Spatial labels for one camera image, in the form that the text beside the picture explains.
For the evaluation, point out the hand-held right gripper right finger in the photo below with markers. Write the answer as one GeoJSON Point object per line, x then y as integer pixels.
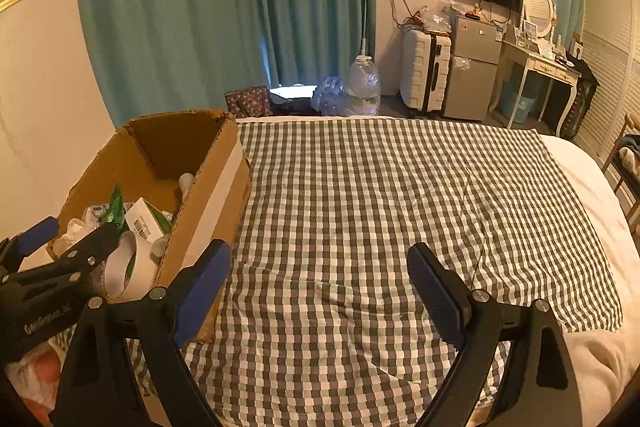
{"type": "Point", "coordinates": [435, 297]}

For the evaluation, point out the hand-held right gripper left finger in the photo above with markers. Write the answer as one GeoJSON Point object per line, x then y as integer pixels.
{"type": "Point", "coordinates": [200, 292]}

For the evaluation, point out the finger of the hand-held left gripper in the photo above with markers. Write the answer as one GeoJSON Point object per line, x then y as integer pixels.
{"type": "Point", "coordinates": [35, 239]}
{"type": "Point", "coordinates": [90, 249]}

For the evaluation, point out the brown cardboard box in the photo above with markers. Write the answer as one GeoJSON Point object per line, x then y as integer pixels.
{"type": "Point", "coordinates": [210, 187]}

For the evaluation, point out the white figurine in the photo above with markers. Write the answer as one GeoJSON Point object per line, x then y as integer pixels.
{"type": "Point", "coordinates": [186, 181]}

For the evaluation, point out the crumpled white tissue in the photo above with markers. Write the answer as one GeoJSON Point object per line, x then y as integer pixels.
{"type": "Point", "coordinates": [75, 229]}

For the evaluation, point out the green snack packet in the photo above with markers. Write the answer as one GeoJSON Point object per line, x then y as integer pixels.
{"type": "Point", "coordinates": [116, 207]}

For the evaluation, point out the green white carton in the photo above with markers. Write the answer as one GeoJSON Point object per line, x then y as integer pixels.
{"type": "Point", "coordinates": [145, 214]}

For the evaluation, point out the dark patterned bag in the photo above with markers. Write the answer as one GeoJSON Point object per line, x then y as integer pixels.
{"type": "Point", "coordinates": [247, 102]}

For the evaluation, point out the blue bin under table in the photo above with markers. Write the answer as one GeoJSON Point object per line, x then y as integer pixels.
{"type": "Point", "coordinates": [517, 102]}

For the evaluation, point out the white paper on dark case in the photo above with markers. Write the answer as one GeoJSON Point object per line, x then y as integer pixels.
{"type": "Point", "coordinates": [292, 94]}

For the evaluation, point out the large clear water bottle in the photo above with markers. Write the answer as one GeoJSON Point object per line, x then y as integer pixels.
{"type": "Point", "coordinates": [364, 87]}

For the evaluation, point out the blue plastic bag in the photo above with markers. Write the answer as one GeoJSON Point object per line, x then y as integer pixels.
{"type": "Point", "coordinates": [330, 99]}

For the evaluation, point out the white suitcase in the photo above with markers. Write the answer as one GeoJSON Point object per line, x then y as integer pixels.
{"type": "Point", "coordinates": [425, 72]}

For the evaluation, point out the grey mini fridge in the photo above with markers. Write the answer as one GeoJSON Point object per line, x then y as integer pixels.
{"type": "Point", "coordinates": [472, 72]}

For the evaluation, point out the wooden chair with clothes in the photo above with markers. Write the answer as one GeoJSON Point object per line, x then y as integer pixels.
{"type": "Point", "coordinates": [627, 157]}

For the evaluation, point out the black bag beside table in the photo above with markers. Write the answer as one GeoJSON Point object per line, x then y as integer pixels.
{"type": "Point", "coordinates": [582, 92]}

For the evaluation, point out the white dressing table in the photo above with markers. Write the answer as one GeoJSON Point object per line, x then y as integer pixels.
{"type": "Point", "coordinates": [540, 67]}

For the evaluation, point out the light teal curtain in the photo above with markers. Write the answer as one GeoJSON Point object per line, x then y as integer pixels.
{"type": "Point", "coordinates": [165, 7]}

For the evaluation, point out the crumpled clear bags on fridge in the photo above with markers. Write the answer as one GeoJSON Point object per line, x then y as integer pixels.
{"type": "Point", "coordinates": [437, 17]}

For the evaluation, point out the white mop pole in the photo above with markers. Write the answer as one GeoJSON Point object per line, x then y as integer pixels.
{"type": "Point", "coordinates": [367, 17]}

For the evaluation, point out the white louvered wardrobe doors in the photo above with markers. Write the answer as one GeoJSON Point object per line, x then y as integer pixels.
{"type": "Point", "coordinates": [610, 47]}

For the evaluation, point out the oval white mirror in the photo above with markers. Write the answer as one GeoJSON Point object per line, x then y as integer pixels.
{"type": "Point", "coordinates": [539, 7]}

